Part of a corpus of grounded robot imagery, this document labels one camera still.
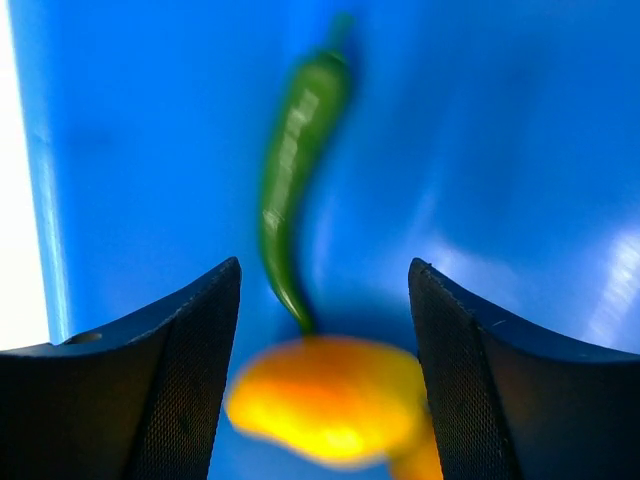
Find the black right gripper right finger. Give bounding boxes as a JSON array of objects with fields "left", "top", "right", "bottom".
[{"left": 408, "top": 258, "right": 639, "bottom": 479}]

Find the small green chili pepper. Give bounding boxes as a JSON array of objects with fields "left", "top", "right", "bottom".
[{"left": 258, "top": 13, "right": 353, "bottom": 335}]

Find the blue plastic bin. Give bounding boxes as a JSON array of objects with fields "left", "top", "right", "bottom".
[{"left": 8, "top": 1, "right": 639, "bottom": 479}]

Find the yellow orange bell pepper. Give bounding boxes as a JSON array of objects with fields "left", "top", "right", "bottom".
[{"left": 224, "top": 335, "right": 444, "bottom": 479}]

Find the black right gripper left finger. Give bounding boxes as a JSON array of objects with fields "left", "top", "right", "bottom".
[{"left": 1, "top": 258, "right": 241, "bottom": 479}]

